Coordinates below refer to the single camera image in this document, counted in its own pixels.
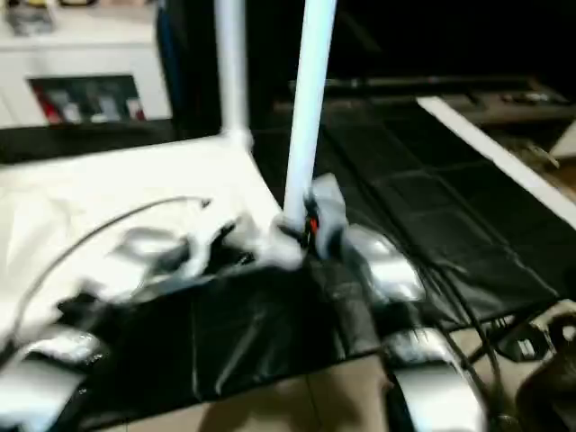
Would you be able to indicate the white plastic table top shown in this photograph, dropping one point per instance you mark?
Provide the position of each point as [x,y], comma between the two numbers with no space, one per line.
[108,193]

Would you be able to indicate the white plastic table leg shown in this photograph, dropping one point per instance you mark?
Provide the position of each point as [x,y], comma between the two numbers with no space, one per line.
[309,108]
[232,63]

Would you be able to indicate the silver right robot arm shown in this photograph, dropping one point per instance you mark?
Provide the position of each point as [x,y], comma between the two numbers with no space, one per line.
[396,270]

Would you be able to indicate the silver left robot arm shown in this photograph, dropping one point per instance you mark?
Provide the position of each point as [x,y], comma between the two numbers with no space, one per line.
[117,270]

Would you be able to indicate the black work mat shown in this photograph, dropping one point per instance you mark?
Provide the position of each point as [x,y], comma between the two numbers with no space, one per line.
[405,180]

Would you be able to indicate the white flat strip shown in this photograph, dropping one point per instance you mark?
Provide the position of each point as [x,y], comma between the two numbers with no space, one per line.
[504,148]

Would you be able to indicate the red bottle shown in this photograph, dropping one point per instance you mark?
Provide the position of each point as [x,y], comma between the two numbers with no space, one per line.
[49,103]

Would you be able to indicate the white glass-door cabinet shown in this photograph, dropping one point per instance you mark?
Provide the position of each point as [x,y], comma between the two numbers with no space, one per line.
[81,54]

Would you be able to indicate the grey crumpled object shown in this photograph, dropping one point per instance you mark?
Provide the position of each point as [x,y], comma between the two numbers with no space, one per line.
[31,18]

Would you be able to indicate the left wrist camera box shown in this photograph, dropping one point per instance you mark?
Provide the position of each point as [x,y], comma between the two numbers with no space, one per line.
[220,232]

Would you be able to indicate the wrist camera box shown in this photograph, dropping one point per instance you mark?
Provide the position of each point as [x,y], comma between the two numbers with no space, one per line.
[326,202]
[220,232]

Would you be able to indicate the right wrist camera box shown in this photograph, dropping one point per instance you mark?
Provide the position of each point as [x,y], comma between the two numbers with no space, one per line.
[326,202]

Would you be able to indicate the dark long rail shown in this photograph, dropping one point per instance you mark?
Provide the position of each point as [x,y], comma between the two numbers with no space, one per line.
[414,84]

